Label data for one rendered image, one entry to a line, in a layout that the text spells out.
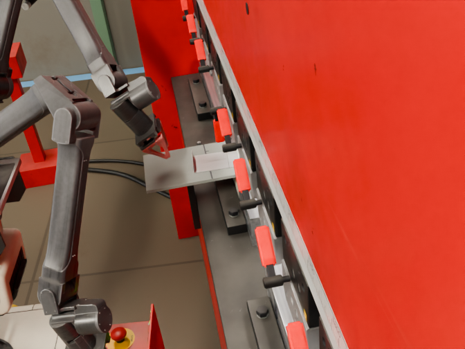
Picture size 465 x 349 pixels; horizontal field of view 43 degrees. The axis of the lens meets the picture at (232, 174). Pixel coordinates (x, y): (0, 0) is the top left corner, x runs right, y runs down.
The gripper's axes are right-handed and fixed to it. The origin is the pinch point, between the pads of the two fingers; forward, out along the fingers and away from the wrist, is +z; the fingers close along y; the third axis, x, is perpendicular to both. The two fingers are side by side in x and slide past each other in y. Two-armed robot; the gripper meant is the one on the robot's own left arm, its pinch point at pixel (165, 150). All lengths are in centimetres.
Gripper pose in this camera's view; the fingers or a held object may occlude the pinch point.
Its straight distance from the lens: 161.8
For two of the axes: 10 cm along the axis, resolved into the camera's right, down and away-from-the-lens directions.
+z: 5.6, 6.3, 5.4
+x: -8.1, 5.4, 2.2
